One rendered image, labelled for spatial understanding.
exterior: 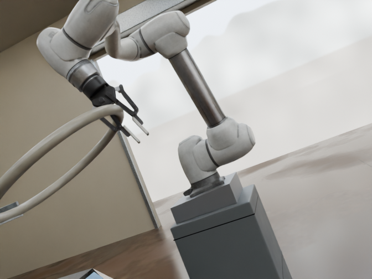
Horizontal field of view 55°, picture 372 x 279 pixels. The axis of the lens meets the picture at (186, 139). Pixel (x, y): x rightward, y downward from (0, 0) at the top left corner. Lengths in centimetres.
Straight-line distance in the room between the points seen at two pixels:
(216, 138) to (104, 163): 486
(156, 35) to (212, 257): 102
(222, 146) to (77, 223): 547
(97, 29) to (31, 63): 607
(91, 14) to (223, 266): 120
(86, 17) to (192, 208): 100
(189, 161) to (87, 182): 499
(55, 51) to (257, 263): 119
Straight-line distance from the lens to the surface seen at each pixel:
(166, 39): 156
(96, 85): 110
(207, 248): 170
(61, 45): 113
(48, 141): 88
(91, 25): 109
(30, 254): 770
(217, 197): 167
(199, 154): 172
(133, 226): 645
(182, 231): 170
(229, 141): 166
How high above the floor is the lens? 113
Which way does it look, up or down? 1 degrees up
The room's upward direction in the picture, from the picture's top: 22 degrees counter-clockwise
